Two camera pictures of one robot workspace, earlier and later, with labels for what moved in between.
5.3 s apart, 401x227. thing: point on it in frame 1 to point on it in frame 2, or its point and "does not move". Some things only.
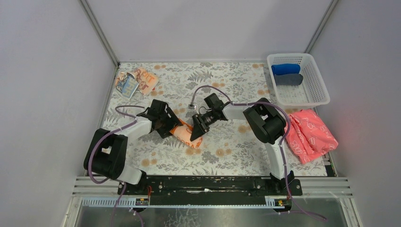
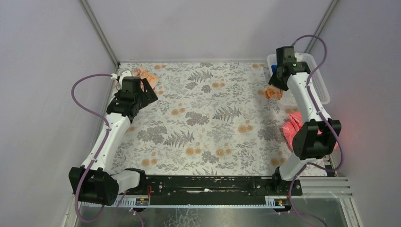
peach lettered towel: [127, 83] does not move
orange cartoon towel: [183, 133] to [272, 91]
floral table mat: [204, 119] does not move
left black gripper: [169, 124] to [146, 95]
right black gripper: [200, 124] to [277, 81]
